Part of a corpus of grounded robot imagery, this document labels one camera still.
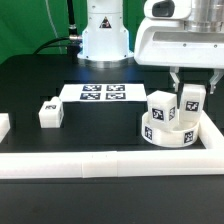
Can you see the white marker sheet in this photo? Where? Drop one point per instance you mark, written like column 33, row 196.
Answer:
column 103, row 93

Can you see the white round stool seat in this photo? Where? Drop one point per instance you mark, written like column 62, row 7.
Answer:
column 183, row 135

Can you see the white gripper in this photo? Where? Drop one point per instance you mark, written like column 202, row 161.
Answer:
column 182, row 33

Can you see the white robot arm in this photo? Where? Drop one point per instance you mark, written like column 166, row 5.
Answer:
column 105, row 40

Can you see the black upright cable connector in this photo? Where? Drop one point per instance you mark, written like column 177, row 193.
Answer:
column 71, row 18

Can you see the white U-shaped fence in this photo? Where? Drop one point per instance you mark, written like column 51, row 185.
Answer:
column 205, row 161

